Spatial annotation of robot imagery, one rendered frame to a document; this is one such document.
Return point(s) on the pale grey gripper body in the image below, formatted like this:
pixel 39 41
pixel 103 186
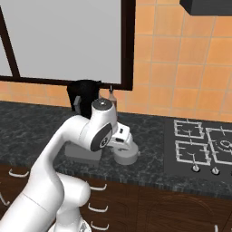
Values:
pixel 128 154

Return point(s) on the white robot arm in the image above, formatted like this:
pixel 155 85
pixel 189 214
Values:
pixel 45 181

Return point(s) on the black blender with grey base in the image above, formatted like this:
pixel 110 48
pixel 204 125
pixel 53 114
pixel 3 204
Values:
pixel 85 95

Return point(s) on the dark wood drawer front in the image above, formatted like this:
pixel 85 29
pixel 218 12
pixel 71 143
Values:
pixel 123 188
pixel 12 181
pixel 123 226
pixel 123 208

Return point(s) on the brown bottle with black cap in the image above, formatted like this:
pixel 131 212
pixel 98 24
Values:
pixel 112 98

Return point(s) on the black hob with grey grates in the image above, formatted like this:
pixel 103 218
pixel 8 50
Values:
pixel 187 163

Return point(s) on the silver hob knob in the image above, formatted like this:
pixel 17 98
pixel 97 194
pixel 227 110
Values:
pixel 215 171
pixel 195 168

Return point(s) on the dark wood cupboard door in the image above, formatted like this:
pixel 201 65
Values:
pixel 178 211

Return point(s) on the dark framed window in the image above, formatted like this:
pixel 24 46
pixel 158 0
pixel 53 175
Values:
pixel 60 39

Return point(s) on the dark grey range hood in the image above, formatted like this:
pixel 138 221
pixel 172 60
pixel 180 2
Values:
pixel 208 7

